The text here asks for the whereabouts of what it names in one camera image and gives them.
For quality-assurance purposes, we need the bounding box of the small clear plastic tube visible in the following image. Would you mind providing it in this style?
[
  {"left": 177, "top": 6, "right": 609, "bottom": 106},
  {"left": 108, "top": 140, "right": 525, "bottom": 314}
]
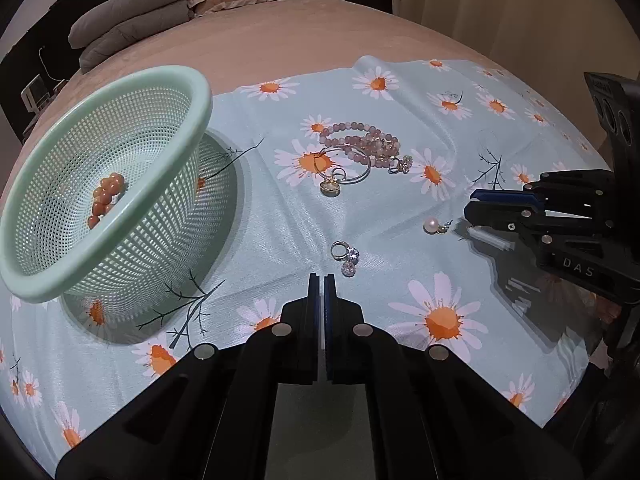
[{"left": 471, "top": 226, "right": 515, "bottom": 250}]

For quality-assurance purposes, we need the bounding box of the green mesh plastic basket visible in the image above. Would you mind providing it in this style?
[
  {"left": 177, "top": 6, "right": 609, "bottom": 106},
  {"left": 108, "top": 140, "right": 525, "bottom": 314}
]
[{"left": 0, "top": 64, "right": 240, "bottom": 347}]

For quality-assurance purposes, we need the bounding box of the folded grey blanket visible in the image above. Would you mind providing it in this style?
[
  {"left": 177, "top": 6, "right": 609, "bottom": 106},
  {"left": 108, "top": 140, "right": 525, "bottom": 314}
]
[{"left": 67, "top": 0, "right": 194, "bottom": 74}]

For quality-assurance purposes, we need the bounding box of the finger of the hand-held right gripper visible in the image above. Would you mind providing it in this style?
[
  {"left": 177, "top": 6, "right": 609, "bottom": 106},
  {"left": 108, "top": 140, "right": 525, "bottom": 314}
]
[
  {"left": 462, "top": 201, "right": 640, "bottom": 304},
  {"left": 469, "top": 169, "right": 619, "bottom": 225}
]

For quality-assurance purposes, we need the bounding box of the white bedside device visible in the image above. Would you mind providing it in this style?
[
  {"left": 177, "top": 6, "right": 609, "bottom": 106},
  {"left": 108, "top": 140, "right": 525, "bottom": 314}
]
[{"left": 21, "top": 74, "right": 53, "bottom": 113}]

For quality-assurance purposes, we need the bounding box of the silver crystal ring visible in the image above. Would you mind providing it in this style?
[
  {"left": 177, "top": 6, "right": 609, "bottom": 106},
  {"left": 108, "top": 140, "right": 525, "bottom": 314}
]
[{"left": 330, "top": 240, "right": 362, "bottom": 264}]

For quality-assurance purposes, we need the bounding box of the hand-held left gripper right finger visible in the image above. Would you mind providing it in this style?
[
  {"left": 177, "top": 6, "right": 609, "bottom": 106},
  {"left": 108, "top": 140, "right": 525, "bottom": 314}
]
[{"left": 323, "top": 273, "right": 584, "bottom": 480}]

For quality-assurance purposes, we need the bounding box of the pale bead charm bracelet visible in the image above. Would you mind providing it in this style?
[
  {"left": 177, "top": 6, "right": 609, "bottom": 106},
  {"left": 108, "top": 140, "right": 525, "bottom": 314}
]
[{"left": 350, "top": 131, "right": 401, "bottom": 167}]

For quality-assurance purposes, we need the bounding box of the thin silver bangle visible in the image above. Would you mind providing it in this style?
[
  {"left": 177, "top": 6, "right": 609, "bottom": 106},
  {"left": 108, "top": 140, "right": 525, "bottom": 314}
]
[{"left": 315, "top": 144, "right": 372, "bottom": 185}]

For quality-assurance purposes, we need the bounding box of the orange bead bracelet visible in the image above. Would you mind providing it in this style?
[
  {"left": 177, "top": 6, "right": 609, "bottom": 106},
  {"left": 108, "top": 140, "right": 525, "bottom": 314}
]
[{"left": 86, "top": 172, "right": 126, "bottom": 230}]

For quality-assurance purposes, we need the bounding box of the pink bead bracelet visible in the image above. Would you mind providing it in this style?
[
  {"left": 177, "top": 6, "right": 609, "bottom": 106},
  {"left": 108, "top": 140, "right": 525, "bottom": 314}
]
[{"left": 319, "top": 120, "right": 383, "bottom": 150}]

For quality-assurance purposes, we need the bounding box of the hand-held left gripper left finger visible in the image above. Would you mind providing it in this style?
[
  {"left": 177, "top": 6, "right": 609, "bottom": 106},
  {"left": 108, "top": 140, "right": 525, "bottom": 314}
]
[{"left": 55, "top": 273, "right": 321, "bottom": 480}]

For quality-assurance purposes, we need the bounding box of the beige bed cover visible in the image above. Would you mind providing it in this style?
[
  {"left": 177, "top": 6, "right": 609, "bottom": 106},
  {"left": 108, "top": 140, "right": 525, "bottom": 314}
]
[{"left": 10, "top": 0, "right": 614, "bottom": 171}]

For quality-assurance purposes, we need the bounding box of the cream curtain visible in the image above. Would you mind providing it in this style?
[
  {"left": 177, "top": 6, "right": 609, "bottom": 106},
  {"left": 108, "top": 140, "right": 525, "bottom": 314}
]
[{"left": 390, "top": 0, "right": 640, "bottom": 88}]

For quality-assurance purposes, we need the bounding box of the daisy print light-blue cloth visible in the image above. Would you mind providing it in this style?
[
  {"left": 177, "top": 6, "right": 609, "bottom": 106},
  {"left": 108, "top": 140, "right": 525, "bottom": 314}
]
[{"left": 0, "top": 55, "right": 619, "bottom": 477}]

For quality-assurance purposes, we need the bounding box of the gold round pendant ring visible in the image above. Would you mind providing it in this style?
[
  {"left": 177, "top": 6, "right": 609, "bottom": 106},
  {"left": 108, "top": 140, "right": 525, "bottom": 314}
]
[{"left": 319, "top": 167, "right": 347, "bottom": 197}]

